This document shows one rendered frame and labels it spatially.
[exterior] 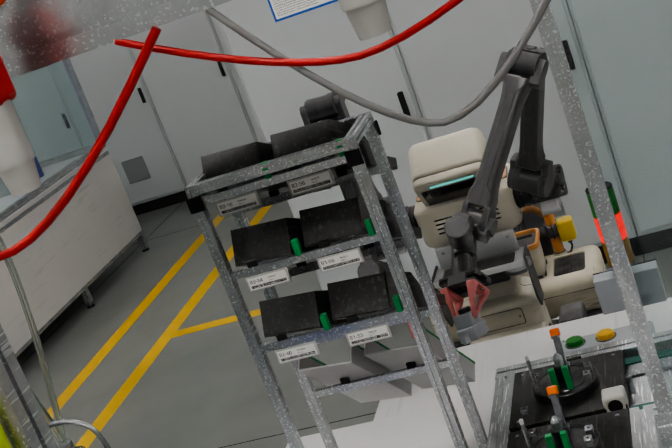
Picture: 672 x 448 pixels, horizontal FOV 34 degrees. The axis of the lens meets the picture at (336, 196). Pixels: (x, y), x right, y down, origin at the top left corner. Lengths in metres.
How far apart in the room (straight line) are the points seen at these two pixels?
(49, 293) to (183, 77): 2.96
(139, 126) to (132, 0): 9.05
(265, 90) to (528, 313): 2.66
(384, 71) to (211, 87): 4.68
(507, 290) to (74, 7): 2.14
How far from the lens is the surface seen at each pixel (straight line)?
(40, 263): 7.67
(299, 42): 5.35
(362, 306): 2.17
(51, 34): 1.17
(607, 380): 2.37
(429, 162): 2.93
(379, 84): 5.32
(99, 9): 1.14
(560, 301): 3.37
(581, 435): 2.17
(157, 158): 10.20
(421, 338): 2.12
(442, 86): 5.28
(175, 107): 10.00
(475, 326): 2.43
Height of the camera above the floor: 2.06
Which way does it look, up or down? 14 degrees down
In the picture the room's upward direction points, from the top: 20 degrees counter-clockwise
